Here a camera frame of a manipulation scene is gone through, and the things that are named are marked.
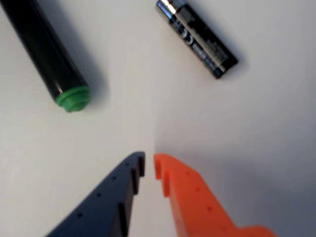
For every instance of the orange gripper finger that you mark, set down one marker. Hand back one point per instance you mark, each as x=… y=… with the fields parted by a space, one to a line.
x=195 y=202

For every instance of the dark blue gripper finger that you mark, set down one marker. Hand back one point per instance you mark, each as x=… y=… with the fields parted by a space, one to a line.
x=103 y=209

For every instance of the black marker with green cap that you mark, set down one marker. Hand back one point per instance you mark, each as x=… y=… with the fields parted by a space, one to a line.
x=44 y=49

